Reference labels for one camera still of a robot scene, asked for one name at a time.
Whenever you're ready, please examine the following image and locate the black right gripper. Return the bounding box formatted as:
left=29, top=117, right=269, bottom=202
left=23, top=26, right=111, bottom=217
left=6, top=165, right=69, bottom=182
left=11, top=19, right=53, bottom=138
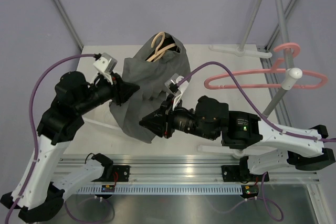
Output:
left=140, top=94, right=217, bottom=141

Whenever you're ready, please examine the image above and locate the beige wooden hanger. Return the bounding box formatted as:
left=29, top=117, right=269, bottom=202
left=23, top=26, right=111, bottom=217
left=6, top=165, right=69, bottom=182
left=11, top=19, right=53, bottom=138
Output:
left=146, top=31, right=180, bottom=62

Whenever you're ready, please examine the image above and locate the pink plastic hanger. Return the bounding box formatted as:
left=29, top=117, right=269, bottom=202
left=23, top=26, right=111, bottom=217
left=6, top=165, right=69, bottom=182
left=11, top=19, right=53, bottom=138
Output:
left=204, top=41, right=329, bottom=90

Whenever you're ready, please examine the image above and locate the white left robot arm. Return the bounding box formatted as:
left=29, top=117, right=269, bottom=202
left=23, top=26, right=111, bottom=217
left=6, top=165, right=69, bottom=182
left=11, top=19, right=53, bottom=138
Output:
left=1, top=71, right=140, bottom=223

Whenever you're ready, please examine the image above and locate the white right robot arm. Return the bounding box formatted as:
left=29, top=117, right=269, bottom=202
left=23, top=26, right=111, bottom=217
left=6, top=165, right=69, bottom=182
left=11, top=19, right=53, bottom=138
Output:
left=139, top=95, right=335, bottom=180

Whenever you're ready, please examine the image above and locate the white plastic basket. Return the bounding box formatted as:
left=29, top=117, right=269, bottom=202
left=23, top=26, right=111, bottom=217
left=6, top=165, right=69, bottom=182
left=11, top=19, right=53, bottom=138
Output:
left=83, top=118, right=122, bottom=132

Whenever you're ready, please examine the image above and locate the white rack base foot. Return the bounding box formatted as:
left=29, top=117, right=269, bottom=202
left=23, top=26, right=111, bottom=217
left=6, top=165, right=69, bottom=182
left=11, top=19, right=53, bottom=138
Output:
left=209, top=44, right=272, bottom=59
left=197, top=145, right=245, bottom=159

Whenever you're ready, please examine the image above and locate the white far rack base foot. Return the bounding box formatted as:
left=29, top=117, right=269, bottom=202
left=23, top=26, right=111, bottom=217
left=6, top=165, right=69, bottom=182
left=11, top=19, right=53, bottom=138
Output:
left=209, top=44, right=272, bottom=59

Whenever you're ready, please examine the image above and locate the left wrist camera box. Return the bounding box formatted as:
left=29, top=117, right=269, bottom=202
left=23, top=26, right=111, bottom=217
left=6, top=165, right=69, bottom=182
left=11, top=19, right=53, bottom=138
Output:
left=93, top=53, right=118, bottom=83

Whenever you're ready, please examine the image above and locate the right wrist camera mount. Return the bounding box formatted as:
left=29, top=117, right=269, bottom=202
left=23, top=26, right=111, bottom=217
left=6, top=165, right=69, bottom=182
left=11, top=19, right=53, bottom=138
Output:
left=165, top=73, right=189, bottom=109

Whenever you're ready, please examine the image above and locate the aluminium mounting rail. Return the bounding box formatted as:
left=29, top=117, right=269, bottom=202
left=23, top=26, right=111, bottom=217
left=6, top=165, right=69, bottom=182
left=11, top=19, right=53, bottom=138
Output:
left=52, top=154, right=320, bottom=184

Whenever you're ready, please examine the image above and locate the white slotted cable duct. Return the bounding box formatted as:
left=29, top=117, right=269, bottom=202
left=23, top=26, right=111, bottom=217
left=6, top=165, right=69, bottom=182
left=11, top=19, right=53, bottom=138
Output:
left=76, top=185, right=243, bottom=195

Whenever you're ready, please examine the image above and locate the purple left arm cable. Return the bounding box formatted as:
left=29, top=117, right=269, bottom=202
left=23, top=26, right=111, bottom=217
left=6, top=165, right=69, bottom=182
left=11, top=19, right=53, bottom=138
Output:
left=5, top=54, right=100, bottom=224

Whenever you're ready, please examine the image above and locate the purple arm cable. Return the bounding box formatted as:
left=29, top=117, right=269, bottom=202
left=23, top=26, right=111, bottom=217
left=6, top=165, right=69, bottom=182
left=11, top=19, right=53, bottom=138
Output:
left=5, top=54, right=100, bottom=224
left=178, top=61, right=336, bottom=143

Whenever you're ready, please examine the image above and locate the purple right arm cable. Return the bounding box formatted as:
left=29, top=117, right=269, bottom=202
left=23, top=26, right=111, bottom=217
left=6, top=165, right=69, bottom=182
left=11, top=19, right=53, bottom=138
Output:
left=178, top=61, right=336, bottom=143

